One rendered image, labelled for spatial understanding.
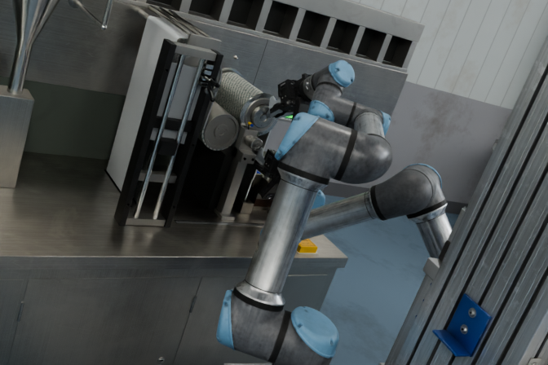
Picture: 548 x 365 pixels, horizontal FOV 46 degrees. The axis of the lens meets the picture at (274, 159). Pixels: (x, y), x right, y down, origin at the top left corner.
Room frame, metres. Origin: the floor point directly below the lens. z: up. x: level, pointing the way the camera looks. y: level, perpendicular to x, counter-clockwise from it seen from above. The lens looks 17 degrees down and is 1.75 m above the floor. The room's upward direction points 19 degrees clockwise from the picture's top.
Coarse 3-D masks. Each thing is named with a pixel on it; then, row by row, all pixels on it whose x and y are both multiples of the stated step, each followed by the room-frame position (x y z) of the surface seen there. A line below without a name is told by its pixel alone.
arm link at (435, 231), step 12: (408, 168) 1.70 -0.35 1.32; (420, 168) 1.70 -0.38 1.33; (432, 168) 1.76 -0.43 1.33; (432, 180) 1.68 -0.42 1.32; (432, 192) 1.64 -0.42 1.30; (432, 204) 1.66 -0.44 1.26; (444, 204) 1.68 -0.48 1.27; (408, 216) 1.69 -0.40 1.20; (420, 216) 1.66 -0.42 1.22; (432, 216) 1.66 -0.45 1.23; (444, 216) 1.68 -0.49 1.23; (420, 228) 1.68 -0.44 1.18; (432, 228) 1.66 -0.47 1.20; (444, 228) 1.66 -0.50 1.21; (432, 240) 1.65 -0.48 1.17; (444, 240) 1.65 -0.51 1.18; (432, 252) 1.65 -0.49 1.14
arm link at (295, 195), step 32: (320, 128) 1.31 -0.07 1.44; (288, 160) 1.30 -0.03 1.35; (320, 160) 1.29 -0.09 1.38; (288, 192) 1.28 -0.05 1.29; (288, 224) 1.26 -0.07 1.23; (256, 256) 1.26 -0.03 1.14; (288, 256) 1.26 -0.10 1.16; (256, 288) 1.23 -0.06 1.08; (224, 320) 1.19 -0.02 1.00; (256, 320) 1.20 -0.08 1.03; (256, 352) 1.19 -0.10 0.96
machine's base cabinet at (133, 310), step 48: (0, 288) 1.34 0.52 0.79; (48, 288) 1.41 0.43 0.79; (96, 288) 1.49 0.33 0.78; (144, 288) 1.57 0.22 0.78; (192, 288) 1.66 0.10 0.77; (288, 288) 1.88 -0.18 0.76; (0, 336) 1.35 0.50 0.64; (48, 336) 1.43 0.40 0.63; (96, 336) 1.51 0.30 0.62; (144, 336) 1.60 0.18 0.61; (192, 336) 1.70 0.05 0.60
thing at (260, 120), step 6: (258, 108) 1.97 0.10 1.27; (264, 108) 1.98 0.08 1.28; (252, 114) 1.97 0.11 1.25; (258, 114) 1.97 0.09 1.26; (264, 114) 1.99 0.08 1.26; (252, 120) 1.97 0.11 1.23; (258, 120) 1.98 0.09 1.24; (264, 120) 2.00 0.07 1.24; (270, 120) 2.00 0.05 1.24; (258, 126) 1.98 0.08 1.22; (264, 126) 2.00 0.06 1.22
